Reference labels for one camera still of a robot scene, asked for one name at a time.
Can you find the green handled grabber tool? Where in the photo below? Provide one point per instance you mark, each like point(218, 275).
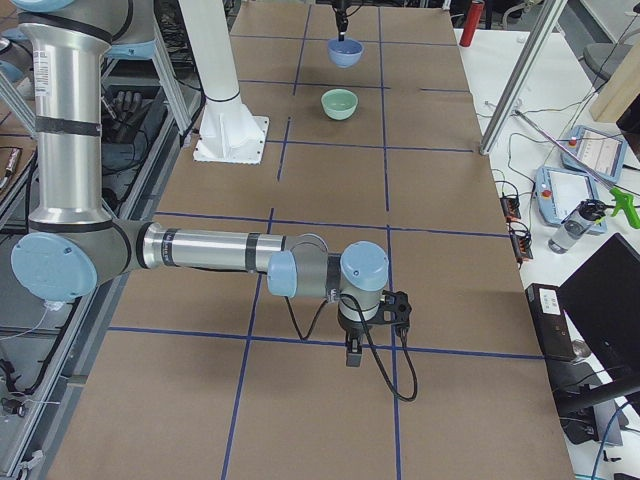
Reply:
point(624, 199)

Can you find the green bowl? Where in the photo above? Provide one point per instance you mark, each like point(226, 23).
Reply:
point(339, 104)

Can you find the black orange power strip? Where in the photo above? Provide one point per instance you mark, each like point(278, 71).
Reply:
point(510, 205)
point(520, 237)

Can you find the clear water bottle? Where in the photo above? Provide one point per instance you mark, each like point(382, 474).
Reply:
point(587, 213)

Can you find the blue bowl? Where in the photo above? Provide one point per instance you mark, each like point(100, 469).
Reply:
point(344, 53)

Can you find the red cylinder bottle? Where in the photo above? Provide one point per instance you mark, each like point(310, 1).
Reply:
point(472, 20)

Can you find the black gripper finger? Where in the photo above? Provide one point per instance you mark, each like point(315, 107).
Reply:
point(353, 352)
point(341, 24)

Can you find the black orange power strip far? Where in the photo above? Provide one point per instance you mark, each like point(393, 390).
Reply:
point(510, 205)

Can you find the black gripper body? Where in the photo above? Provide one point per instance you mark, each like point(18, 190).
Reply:
point(351, 328)
point(341, 12)

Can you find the aluminium frame post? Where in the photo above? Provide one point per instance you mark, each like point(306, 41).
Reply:
point(532, 48)

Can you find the blue teach pendant far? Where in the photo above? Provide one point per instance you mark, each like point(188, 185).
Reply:
point(600, 151)

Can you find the blue teach pendant near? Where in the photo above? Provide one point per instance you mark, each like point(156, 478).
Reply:
point(558, 191)

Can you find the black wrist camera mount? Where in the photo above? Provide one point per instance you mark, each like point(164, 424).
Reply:
point(394, 311)

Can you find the wooden board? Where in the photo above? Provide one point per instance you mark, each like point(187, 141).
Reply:
point(620, 91)

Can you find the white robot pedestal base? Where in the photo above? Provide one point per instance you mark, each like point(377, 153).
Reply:
point(229, 132)

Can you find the black monitor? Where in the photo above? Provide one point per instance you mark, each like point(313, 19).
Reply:
point(602, 300)

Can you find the grey office chair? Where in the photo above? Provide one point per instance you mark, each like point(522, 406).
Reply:
point(603, 59)

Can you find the black computer box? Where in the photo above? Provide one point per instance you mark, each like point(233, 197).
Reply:
point(550, 323)

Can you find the blue teach pendant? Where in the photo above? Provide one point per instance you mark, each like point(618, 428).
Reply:
point(558, 191)
point(600, 151)

